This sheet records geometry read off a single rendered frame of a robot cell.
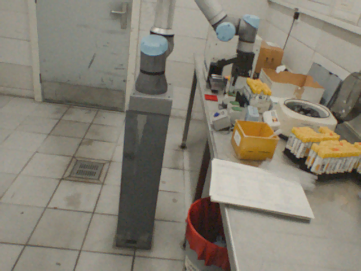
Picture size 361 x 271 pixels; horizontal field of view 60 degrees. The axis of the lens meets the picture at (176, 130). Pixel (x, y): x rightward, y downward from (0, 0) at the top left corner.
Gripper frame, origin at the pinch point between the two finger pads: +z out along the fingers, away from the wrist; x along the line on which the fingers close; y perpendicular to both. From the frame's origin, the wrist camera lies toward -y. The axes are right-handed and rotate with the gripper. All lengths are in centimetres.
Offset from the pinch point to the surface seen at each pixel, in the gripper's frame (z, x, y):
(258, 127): 2.1, -32.9, 6.7
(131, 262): 97, -25, -37
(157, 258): 97, -21, -23
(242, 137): 1.3, -44.8, -2.0
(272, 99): 2.9, 3.7, 23.4
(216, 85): 5.4, 21.2, -2.8
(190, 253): 69, -40, -10
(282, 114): 0.1, -21.4, 20.0
